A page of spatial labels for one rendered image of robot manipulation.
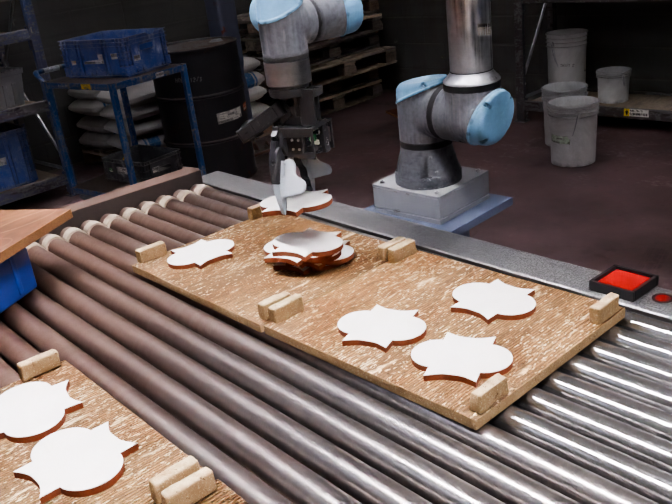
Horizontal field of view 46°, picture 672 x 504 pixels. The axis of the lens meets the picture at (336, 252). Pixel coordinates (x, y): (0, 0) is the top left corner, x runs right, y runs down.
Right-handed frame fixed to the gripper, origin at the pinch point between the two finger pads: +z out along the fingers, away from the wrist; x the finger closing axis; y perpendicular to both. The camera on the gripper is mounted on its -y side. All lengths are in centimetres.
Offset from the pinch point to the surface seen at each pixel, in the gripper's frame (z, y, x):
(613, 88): 82, -13, 450
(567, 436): 14, 54, -35
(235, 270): 12.0, -11.0, -6.0
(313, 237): 7.2, 2.4, 0.6
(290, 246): 7.2, 0.2, -4.0
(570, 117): 76, -22, 348
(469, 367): 11.0, 39.9, -27.7
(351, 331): 11.0, 20.6, -22.9
